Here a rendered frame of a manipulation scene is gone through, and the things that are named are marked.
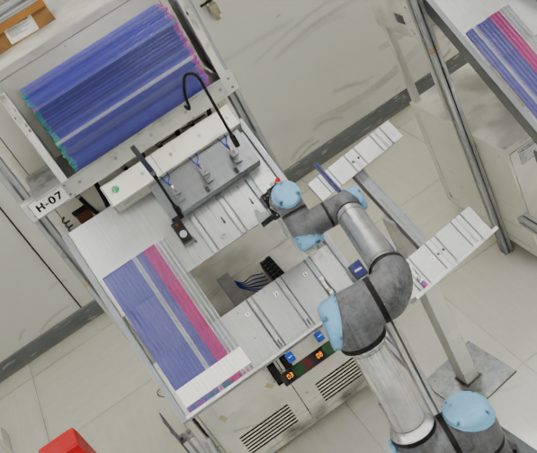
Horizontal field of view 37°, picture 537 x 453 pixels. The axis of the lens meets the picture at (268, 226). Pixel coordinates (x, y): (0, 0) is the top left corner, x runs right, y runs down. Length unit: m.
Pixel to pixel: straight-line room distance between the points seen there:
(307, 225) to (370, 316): 0.42
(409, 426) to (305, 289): 0.70
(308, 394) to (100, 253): 0.97
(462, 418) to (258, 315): 0.78
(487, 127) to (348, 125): 1.56
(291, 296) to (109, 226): 0.63
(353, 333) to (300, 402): 1.28
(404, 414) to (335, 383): 1.15
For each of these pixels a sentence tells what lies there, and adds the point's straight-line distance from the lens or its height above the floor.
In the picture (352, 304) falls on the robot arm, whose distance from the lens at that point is 1.82.
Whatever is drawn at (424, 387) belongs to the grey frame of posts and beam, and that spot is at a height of 0.19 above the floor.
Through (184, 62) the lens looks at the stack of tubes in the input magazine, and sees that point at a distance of 2.53.
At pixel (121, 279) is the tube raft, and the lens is 2.60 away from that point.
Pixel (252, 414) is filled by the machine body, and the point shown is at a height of 0.29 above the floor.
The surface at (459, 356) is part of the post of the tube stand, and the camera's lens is 3.02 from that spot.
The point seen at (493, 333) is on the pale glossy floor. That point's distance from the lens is 3.27.
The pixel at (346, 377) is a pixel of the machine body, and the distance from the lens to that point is 3.13.
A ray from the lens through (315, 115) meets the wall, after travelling 4.51.
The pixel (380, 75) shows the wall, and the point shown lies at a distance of 4.64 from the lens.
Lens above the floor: 2.36
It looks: 33 degrees down
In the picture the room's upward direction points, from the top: 30 degrees counter-clockwise
